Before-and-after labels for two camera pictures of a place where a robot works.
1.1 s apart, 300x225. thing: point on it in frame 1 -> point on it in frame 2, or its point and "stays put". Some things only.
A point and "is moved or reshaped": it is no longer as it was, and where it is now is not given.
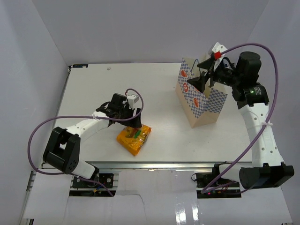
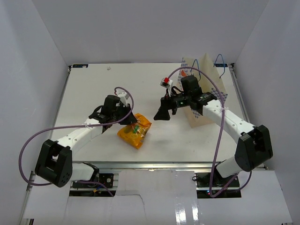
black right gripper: x=199 y=82 -> x=163 y=114
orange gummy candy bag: x=132 y=138 is moved or reshaped
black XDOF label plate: x=79 y=65 stays put
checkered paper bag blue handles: x=200 y=108 stays put
